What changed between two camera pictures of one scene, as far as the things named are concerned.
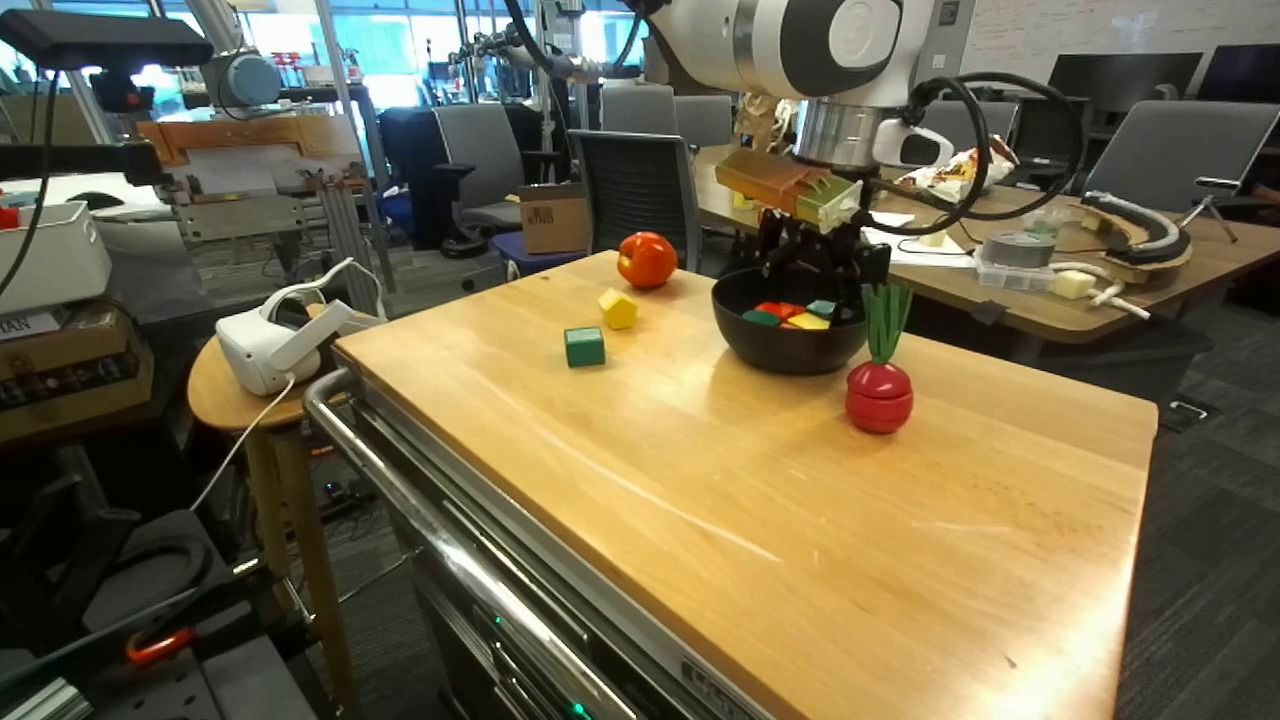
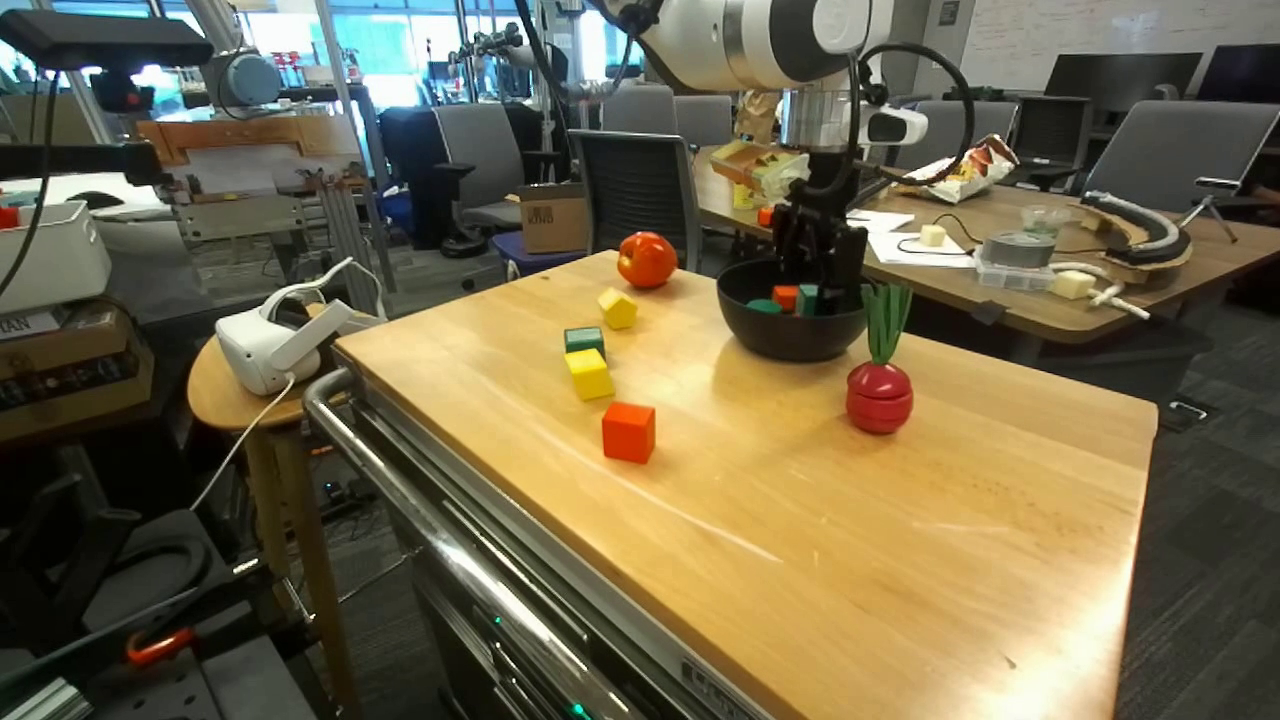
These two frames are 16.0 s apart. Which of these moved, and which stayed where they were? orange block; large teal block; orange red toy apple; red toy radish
Moved: orange block
Stayed: red toy radish; orange red toy apple; large teal block
